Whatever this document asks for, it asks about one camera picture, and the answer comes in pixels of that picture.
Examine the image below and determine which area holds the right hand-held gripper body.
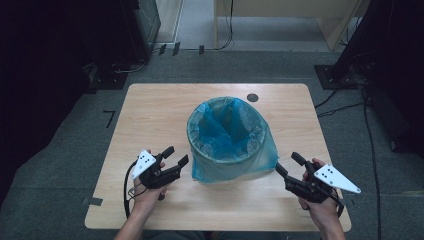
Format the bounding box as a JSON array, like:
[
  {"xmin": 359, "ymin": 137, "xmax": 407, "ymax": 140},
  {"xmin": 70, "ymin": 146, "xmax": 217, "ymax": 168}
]
[{"xmin": 284, "ymin": 161, "xmax": 362, "ymax": 204}]

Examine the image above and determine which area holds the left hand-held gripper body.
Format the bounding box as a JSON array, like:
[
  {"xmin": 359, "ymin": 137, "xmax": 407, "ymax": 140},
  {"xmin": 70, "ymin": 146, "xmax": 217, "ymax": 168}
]
[{"xmin": 130, "ymin": 149, "xmax": 183, "ymax": 190}]

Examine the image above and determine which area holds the green plastic bucket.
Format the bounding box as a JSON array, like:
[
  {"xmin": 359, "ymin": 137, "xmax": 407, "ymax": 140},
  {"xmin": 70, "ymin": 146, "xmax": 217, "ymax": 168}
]
[{"xmin": 187, "ymin": 96, "xmax": 270, "ymax": 184}]

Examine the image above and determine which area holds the blue plastic bag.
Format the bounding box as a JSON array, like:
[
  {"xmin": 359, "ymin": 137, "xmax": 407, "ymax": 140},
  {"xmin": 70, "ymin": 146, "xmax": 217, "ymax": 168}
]
[{"xmin": 186, "ymin": 96, "xmax": 280, "ymax": 184}]

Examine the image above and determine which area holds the person's left hand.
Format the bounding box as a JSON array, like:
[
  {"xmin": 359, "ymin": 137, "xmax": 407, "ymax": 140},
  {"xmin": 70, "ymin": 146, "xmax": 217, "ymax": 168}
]
[{"xmin": 133, "ymin": 179, "xmax": 169, "ymax": 214}]

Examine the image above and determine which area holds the person's right hand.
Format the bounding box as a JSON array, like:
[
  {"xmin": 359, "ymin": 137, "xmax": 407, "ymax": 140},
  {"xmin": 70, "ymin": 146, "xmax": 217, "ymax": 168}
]
[{"xmin": 298, "ymin": 158, "xmax": 342, "ymax": 231}]

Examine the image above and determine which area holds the dark square floor plate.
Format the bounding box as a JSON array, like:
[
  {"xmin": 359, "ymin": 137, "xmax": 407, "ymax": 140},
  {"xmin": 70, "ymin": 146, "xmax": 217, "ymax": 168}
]
[{"xmin": 94, "ymin": 70, "xmax": 128, "ymax": 91}]

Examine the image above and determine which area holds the yellow floor tape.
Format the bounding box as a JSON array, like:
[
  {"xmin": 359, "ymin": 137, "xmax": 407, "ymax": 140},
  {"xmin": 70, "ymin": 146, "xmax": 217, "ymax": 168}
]
[{"xmin": 398, "ymin": 189, "xmax": 424, "ymax": 198}]

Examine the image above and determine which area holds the black slanted stand column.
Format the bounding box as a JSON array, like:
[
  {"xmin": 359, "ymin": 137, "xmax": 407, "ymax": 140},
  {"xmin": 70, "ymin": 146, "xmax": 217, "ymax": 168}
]
[{"xmin": 329, "ymin": 0, "xmax": 394, "ymax": 81}]

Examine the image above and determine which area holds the dark cabinet with glass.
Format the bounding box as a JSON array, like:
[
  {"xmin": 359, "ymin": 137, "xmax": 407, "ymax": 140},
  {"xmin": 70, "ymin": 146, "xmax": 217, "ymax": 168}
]
[{"xmin": 121, "ymin": 0, "xmax": 162, "ymax": 64}]

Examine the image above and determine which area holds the dark curtain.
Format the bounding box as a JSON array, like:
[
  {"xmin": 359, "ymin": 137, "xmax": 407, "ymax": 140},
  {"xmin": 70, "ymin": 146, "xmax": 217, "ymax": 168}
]
[{"xmin": 0, "ymin": 0, "xmax": 134, "ymax": 208}]

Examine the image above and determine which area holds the light wooden desk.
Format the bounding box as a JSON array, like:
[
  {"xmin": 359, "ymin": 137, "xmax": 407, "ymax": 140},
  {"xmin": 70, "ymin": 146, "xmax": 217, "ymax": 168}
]
[{"xmin": 213, "ymin": 0, "xmax": 371, "ymax": 52}]

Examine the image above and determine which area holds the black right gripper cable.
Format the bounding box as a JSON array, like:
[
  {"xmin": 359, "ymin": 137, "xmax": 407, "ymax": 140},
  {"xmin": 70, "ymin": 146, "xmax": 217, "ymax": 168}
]
[{"xmin": 328, "ymin": 192, "xmax": 345, "ymax": 218}]

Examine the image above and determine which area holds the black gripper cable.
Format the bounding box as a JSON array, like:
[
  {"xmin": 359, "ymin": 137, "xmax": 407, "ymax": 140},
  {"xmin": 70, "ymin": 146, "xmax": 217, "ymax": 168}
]
[
  {"xmin": 123, "ymin": 161, "xmax": 148, "ymax": 220},
  {"xmin": 328, "ymin": 192, "xmax": 345, "ymax": 218}
]

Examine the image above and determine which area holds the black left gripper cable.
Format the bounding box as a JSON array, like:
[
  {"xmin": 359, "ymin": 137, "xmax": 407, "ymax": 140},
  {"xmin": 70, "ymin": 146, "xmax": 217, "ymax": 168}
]
[{"xmin": 123, "ymin": 161, "xmax": 148, "ymax": 220}]

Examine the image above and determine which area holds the wavy black floor cable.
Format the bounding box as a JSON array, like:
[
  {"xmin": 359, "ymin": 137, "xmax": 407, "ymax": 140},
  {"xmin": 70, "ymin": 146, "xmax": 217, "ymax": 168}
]
[{"xmin": 317, "ymin": 101, "xmax": 364, "ymax": 118}]

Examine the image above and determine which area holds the short black floor cable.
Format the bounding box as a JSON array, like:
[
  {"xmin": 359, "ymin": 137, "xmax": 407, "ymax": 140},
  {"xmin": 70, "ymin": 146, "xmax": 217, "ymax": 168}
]
[{"xmin": 314, "ymin": 89, "xmax": 339, "ymax": 109}]

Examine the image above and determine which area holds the long black floor cable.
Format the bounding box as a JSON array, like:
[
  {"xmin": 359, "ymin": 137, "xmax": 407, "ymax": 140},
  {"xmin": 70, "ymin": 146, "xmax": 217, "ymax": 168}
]
[{"xmin": 362, "ymin": 86, "xmax": 383, "ymax": 240}]

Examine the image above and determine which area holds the black stand base plate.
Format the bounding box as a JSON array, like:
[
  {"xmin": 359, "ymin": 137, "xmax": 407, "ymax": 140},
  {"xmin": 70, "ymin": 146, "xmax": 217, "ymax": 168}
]
[{"xmin": 314, "ymin": 64, "xmax": 359, "ymax": 91}]

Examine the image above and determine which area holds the grey looped floor cable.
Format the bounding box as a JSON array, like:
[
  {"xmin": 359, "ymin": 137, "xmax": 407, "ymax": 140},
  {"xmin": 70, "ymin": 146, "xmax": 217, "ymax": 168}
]
[{"xmin": 111, "ymin": 59, "xmax": 148, "ymax": 74}]

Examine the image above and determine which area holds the black hanging cable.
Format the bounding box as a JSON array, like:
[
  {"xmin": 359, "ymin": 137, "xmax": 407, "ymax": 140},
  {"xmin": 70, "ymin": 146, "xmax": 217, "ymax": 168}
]
[{"xmin": 218, "ymin": 0, "xmax": 235, "ymax": 51}]

